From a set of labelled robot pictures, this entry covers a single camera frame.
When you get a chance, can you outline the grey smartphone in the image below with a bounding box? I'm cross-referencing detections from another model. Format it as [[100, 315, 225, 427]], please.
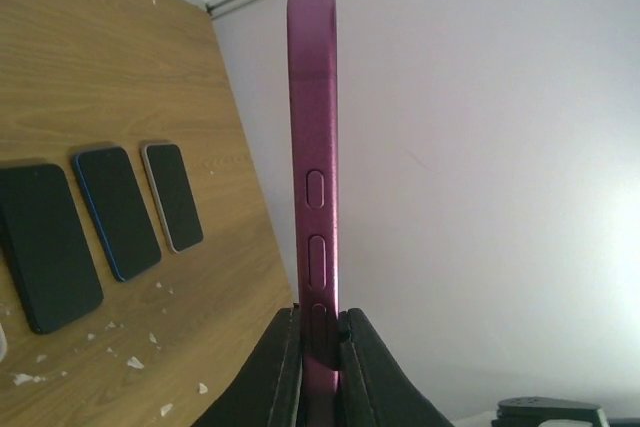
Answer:
[[141, 142, 204, 253]]

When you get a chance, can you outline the purple phone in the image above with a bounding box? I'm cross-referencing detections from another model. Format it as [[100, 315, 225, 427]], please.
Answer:
[[286, 0, 339, 426]]

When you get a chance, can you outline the blue smartphone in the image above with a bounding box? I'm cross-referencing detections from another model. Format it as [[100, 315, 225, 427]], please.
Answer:
[[71, 146, 162, 282]]

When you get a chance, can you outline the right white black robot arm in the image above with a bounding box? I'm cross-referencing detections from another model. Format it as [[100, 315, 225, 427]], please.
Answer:
[[491, 396, 609, 426]]

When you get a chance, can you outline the beige phone case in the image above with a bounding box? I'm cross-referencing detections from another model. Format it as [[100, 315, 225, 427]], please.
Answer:
[[0, 324, 8, 362]]

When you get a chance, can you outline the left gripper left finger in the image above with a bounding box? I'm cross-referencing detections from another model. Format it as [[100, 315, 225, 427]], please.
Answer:
[[194, 307, 302, 427]]

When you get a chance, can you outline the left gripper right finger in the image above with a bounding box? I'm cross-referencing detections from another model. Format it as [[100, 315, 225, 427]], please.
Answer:
[[338, 308, 451, 427]]

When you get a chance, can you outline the black smartphone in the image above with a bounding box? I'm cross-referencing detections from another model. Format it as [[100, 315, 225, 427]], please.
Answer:
[[1, 164, 104, 334]]

